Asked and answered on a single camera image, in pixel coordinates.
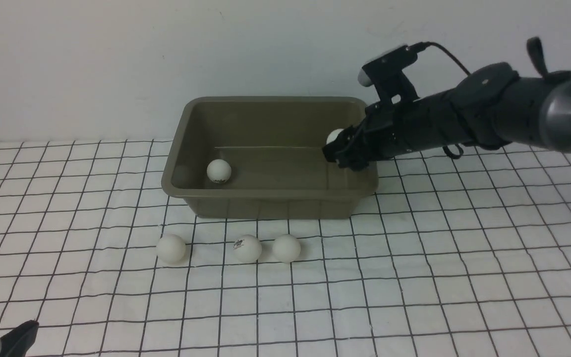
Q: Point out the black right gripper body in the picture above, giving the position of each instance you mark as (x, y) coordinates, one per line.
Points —
(389, 131)

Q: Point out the white ping-pong ball red logo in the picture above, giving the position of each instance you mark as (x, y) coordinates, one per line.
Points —
(247, 249)

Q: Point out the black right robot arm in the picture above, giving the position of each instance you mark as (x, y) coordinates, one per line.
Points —
(489, 109)

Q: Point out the olive plastic bin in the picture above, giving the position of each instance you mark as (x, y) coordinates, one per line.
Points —
(274, 146)

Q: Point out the white black-grid tablecloth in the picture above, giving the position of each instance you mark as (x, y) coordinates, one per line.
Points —
(464, 258)

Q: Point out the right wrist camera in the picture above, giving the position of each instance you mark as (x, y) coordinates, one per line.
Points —
(385, 73)

